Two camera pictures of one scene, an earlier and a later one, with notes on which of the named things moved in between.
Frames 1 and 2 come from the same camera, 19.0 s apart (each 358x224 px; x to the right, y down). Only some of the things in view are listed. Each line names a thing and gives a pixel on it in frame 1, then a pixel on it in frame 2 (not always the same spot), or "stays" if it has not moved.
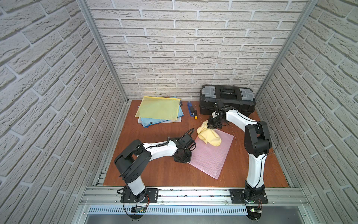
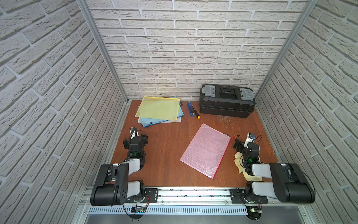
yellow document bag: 159,108 stays
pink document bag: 209,159 stays
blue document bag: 145,122 stays
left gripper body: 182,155 to 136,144
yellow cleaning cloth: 209,135 to 248,177
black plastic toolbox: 240,98 stays
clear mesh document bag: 179,119 stays
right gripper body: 215,123 to 241,149
